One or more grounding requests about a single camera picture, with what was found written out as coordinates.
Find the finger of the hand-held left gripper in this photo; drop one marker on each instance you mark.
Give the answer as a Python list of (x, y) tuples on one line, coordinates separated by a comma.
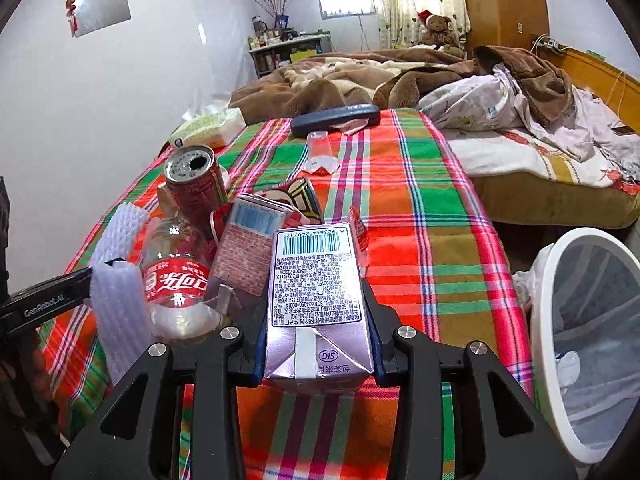
[(115, 261), (80, 284)]

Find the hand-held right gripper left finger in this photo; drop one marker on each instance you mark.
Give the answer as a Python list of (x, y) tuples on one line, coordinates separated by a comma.
[(258, 369)]

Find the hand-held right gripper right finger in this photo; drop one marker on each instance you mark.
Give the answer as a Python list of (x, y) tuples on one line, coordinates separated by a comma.
[(378, 365)]

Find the clear bottle with red label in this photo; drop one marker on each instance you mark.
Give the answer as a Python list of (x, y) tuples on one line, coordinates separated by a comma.
[(175, 280)]

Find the silver drink carton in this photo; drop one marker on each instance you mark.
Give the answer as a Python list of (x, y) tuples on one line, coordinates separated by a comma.
[(315, 300)]

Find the white trash bin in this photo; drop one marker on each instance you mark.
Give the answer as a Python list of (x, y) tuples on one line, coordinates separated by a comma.
[(542, 310)]

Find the red cartoon print can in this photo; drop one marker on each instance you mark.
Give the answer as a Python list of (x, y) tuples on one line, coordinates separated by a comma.
[(300, 197)]

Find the person's left hand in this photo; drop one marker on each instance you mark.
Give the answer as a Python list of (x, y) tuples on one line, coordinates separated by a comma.
[(39, 375)]

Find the red soda can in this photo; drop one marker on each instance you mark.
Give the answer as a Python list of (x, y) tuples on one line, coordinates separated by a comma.
[(195, 195)]

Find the plaid cloth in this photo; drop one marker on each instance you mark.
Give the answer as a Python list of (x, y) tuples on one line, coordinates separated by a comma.
[(410, 260)]

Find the pink drink carton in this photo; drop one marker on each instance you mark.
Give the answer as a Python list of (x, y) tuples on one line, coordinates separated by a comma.
[(240, 255)]

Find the red snack wrapper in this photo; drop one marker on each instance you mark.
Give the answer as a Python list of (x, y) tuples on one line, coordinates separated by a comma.
[(358, 227)]

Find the tissue pack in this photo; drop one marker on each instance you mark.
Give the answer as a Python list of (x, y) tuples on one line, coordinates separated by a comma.
[(210, 127)]

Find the crumpled white paper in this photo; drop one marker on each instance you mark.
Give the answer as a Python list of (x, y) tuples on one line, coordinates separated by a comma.
[(322, 165)]

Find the bin liner bag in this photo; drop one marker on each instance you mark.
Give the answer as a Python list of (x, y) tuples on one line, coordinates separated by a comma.
[(595, 335)]

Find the clear plastic wrapper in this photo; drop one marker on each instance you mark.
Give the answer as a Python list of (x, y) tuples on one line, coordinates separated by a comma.
[(319, 145)]

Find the tan mattress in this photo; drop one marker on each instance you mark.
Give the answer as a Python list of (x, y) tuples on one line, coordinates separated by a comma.
[(550, 205)]

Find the pink paper slip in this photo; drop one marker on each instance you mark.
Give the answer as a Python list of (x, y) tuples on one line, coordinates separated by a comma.
[(356, 127)]

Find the printed bed sheet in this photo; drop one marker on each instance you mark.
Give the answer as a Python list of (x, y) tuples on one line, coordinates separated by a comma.
[(500, 150)]

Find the red hanging ornament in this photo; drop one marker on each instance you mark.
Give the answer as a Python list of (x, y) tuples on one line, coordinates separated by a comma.
[(73, 12)]

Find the brown blanket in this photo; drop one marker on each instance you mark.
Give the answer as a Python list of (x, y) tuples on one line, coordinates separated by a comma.
[(310, 80)]

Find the shelf with bottles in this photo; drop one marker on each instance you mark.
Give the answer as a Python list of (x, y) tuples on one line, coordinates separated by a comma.
[(285, 52)]

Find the dry branches in vase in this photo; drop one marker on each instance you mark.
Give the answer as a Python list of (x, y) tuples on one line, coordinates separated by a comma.
[(272, 2)]

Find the pale floral quilt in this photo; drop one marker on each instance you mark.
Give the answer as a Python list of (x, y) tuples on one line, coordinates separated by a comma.
[(590, 125)]

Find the dark phone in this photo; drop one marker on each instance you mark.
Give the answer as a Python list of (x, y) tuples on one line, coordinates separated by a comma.
[(623, 131)]

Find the teddy bear with red hat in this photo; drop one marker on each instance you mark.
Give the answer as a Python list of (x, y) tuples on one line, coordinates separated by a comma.
[(440, 27)]

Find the power strip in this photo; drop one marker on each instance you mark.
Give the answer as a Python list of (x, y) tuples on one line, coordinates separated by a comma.
[(550, 44)]

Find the wooden headboard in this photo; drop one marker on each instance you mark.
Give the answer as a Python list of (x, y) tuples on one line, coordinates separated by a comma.
[(595, 67)]

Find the wooden wardrobe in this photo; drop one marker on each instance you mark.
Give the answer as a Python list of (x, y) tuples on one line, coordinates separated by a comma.
[(500, 5)]

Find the silver wall sheet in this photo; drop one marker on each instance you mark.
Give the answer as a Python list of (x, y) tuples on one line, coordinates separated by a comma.
[(102, 5)]

